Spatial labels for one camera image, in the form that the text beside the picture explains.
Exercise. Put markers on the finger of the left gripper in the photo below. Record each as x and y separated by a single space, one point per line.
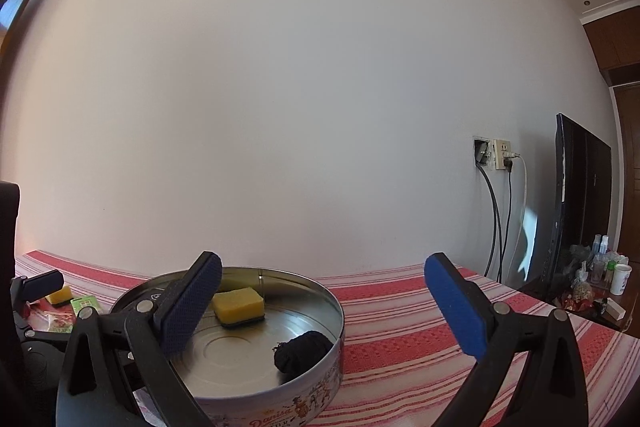
30 289

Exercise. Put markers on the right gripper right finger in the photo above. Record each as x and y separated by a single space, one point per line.
551 390

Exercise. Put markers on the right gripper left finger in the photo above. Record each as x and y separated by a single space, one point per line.
153 332

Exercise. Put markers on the white pink snack packet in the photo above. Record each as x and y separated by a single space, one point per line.
52 321

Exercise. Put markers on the small yellow sponge piece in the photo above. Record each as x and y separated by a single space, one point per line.
61 297

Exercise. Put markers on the green tissue pack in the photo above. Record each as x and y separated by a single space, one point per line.
83 302

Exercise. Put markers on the black knotted cloth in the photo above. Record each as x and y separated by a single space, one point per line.
298 355

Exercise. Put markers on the black box with badge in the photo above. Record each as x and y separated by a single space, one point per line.
131 298

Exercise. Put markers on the blue round cookie tin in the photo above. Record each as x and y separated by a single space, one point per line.
230 370

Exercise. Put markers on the red striped tablecloth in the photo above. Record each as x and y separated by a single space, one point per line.
402 365

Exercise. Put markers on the white paper cup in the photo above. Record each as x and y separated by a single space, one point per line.
620 279

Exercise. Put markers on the black monitor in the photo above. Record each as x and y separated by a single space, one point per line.
582 198

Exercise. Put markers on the brown wooden cabinet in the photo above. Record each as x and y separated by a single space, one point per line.
615 43

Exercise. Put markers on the wall power socket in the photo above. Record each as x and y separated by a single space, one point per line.
493 153

